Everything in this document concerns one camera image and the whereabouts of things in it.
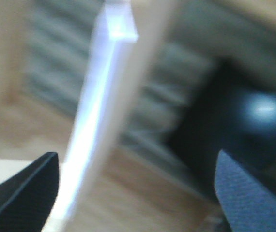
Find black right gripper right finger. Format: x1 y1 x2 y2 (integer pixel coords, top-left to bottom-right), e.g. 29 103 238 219
215 150 276 232

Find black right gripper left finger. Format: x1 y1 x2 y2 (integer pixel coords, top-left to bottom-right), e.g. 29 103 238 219
0 152 59 232

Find white paper sheets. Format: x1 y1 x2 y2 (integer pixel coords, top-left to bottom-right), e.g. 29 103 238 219
43 0 138 232

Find grey Huawei laptop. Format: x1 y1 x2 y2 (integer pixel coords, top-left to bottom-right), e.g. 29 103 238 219
167 60 276 185

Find wooden shelf frame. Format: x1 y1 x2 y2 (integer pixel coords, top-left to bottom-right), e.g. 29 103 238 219
0 0 276 232

